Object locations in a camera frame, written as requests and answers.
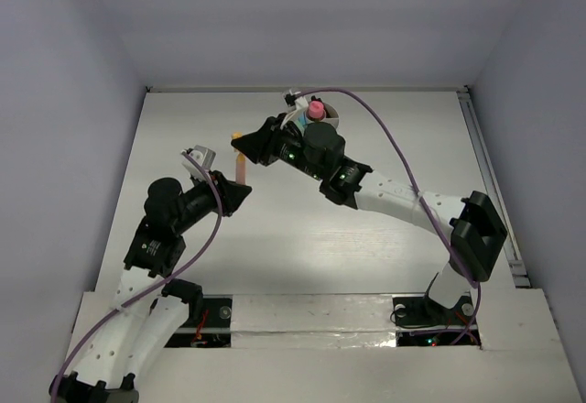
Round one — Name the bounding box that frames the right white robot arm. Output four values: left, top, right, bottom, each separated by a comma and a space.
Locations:
232, 111, 507, 322

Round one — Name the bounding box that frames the white round desk organizer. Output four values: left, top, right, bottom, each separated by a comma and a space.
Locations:
305, 103, 339, 128

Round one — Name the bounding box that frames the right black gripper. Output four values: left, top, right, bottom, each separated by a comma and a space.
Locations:
233, 112, 326, 181

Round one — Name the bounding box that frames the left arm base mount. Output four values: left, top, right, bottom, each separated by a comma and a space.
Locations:
165, 296, 233, 348

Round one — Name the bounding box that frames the blue pastel highlighter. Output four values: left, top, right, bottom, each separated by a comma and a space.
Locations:
295, 113, 308, 133

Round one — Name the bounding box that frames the orange pastel highlighter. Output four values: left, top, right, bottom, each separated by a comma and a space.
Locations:
235, 154, 246, 185

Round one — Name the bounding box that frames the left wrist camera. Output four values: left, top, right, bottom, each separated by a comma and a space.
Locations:
182, 145, 216, 180

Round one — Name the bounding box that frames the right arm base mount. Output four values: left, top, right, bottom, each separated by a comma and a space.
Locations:
389, 295, 481, 347

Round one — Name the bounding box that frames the pink capped pencil tube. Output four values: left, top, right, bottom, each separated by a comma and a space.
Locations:
306, 99, 327, 121

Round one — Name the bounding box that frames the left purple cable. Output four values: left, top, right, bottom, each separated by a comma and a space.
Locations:
48, 153, 224, 399

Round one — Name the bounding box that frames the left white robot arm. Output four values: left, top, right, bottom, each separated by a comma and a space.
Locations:
49, 171, 252, 402

